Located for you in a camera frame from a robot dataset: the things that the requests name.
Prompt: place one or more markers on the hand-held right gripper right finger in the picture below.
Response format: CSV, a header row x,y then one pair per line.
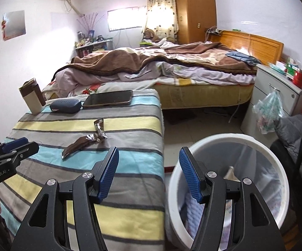
x,y
190,172

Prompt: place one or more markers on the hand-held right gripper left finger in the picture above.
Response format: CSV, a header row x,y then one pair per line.
x,y
109,172

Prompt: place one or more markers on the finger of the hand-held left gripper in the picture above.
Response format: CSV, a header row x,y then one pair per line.
x,y
15,143
25,150

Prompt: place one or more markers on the white trash bin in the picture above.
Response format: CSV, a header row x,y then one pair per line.
x,y
173,188

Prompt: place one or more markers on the long lilac foam net sleeve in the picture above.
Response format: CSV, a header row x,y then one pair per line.
x,y
191,214

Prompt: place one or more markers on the striped tablecloth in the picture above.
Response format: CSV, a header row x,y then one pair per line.
x,y
130,141

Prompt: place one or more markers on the long brown snack wrapper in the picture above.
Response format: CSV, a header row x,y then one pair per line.
x,y
80,145

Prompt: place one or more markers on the short brown snack wrapper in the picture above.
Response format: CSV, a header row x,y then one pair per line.
x,y
100,126

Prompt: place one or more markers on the beige mug with brown lid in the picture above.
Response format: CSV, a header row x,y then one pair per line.
x,y
33,96

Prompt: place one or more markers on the dark blue glasses case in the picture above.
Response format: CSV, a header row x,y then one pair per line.
x,y
65,106

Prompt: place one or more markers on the black tablet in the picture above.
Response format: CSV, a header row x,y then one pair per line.
x,y
107,98

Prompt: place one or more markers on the bed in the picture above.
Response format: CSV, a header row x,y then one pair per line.
x,y
205,91

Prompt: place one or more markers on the lilac quilt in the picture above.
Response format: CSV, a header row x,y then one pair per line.
x,y
205,75

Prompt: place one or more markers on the hanging clear plastic bag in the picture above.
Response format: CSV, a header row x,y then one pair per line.
x,y
268,112

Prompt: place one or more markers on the white nightstand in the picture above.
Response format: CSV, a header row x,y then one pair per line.
x,y
263,94

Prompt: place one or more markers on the grey jacket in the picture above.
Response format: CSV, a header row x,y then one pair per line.
x,y
292,133

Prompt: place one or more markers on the brown blanket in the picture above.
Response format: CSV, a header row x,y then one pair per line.
x,y
119,60

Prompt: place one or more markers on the cluttered shelf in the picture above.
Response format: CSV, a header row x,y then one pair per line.
x,y
92,47

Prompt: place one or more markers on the blue folded cloth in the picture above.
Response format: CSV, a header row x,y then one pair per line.
x,y
242,57

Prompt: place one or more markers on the brown teddy bear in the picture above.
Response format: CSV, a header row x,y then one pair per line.
x,y
151,35

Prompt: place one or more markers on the dried branches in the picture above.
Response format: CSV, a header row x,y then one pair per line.
x,y
90,22

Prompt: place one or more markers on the power strip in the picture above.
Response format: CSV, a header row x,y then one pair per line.
x,y
215,30

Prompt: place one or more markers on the wooden headboard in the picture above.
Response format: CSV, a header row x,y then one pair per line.
x,y
260,47

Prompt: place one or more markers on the green and white boxes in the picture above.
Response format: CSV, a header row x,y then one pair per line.
x,y
288,66

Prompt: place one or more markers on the air conditioner pipe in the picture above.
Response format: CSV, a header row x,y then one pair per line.
x,y
73,5

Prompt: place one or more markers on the window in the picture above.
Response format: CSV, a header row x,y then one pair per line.
x,y
124,18

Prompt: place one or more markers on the wooden wardrobe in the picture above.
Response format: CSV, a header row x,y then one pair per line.
x,y
195,10

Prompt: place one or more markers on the patterned curtain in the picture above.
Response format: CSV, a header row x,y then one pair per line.
x,y
164,7

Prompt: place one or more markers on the wall poster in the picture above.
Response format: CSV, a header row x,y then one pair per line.
x,y
13,26

